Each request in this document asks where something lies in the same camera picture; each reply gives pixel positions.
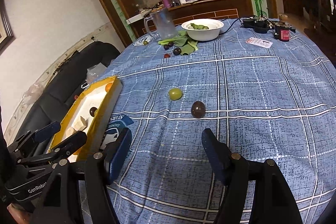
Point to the blue plaid tablecloth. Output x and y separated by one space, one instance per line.
276 103

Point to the green grape fruit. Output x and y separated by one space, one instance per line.
175 94

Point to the yellow cardboard tray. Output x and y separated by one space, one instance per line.
94 96

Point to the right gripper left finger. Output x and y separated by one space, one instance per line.
60 200

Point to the green leafy vegetable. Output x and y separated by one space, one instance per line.
181 44

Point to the person left hand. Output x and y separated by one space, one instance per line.
19 214

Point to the wooden counter cabinet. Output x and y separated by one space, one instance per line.
212 9

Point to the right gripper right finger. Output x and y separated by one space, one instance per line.
273 201

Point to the clear plastic bag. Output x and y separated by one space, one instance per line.
94 72

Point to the white red paper card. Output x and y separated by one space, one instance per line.
259 42

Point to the white bowl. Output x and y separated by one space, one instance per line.
203 30

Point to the black sofa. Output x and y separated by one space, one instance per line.
59 94

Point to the dark plum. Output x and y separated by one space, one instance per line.
92 111
198 109

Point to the red black jar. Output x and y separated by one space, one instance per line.
282 31

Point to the black charger device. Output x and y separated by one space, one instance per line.
259 24

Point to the orange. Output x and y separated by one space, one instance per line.
108 87

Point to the glass beer mug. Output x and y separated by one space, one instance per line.
163 23

